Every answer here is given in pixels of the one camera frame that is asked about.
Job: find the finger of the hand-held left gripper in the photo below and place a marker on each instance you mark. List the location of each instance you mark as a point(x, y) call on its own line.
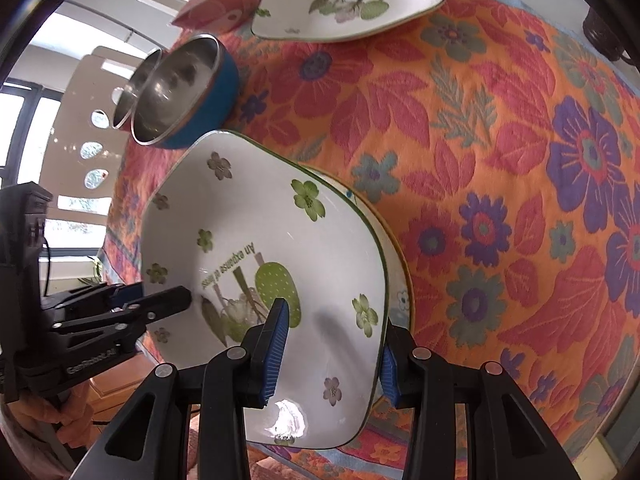
point(165, 305)
point(115, 294)

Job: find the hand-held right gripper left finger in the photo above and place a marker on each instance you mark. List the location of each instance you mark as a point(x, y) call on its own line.
point(277, 350)

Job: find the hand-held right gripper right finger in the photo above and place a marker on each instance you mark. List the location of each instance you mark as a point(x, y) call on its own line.
point(390, 375)

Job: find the white floral square plate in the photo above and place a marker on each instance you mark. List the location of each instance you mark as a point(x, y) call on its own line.
point(300, 260)
point(300, 15)

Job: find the red steel bowl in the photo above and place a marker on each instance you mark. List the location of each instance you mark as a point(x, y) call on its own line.
point(131, 91)

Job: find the blue steel bowl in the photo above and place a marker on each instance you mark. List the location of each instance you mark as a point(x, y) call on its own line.
point(175, 85)

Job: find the person's left hand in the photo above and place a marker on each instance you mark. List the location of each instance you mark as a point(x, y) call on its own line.
point(75, 410)

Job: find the white plate blue rim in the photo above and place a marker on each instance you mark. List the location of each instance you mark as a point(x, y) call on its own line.
point(397, 280)

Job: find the window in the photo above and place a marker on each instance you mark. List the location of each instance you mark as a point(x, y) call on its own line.
point(20, 125)

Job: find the beige chair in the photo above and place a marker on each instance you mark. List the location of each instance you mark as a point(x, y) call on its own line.
point(75, 110)

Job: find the orange floral tablecloth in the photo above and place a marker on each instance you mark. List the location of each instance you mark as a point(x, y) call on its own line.
point(500, 160)

